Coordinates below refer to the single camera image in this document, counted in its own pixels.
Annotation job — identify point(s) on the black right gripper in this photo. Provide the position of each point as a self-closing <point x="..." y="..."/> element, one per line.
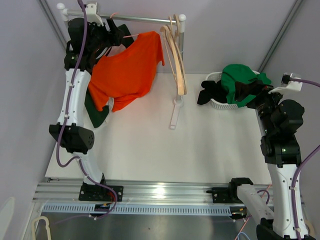
<point x="242" y="90"/>

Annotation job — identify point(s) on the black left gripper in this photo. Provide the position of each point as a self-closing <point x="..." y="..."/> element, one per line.
<point x="111" y="40"/>

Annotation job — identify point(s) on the pink wire hanger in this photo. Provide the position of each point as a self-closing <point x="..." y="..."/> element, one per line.
<point x="126" y="36"/>

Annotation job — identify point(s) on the black t shirt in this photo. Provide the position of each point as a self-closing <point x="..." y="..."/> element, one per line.
<point x="212" y="90"/>

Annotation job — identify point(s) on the orange t shirt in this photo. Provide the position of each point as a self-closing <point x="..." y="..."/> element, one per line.
<point x="128" y="75"/>

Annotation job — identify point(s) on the beige plastic hanger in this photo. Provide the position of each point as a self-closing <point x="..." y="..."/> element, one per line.
<point x="177" y="30"/>
<point x="175" y="60"/>

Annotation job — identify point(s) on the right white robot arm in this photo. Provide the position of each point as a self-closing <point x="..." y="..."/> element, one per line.
<point x="285" y="221"/>

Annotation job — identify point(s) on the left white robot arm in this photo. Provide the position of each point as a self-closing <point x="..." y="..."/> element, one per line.
<point x="74" y="142"/>

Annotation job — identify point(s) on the dark green t shirt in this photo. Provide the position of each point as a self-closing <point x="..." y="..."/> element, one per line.
<point x="98" y="117"/>

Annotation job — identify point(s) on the blue hanger on floor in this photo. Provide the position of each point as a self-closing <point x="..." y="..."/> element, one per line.
<point x="242" y="234"/>

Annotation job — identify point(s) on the beige hanger on floor right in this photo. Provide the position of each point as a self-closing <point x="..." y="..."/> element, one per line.
<point x="310" y="228"/>

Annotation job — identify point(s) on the white plastic basket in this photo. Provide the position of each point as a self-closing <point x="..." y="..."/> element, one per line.
<point x="216" y="77"/>

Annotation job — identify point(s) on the silver clothes rack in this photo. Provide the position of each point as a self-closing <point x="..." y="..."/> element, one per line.
<point x="178" y="101"/>

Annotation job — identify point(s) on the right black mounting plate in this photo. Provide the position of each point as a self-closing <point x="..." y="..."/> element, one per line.
<point x="224" y="195"/>

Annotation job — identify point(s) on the black mounting plate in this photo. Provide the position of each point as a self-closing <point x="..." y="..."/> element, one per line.
<point x="224" y="195"/>
<point x="95" y="193"/>

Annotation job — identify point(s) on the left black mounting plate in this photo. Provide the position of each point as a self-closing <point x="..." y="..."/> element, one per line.
<point x="95" y="193"/>

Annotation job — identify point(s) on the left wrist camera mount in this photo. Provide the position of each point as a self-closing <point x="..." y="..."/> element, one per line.
<point x="92" y="13"/>

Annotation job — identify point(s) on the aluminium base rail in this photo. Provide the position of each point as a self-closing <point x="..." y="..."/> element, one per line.
<point x="62" y="190"/>

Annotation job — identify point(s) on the white slotted cable duct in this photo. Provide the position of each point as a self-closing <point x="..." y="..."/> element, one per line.
<point x="138" y="209"/>

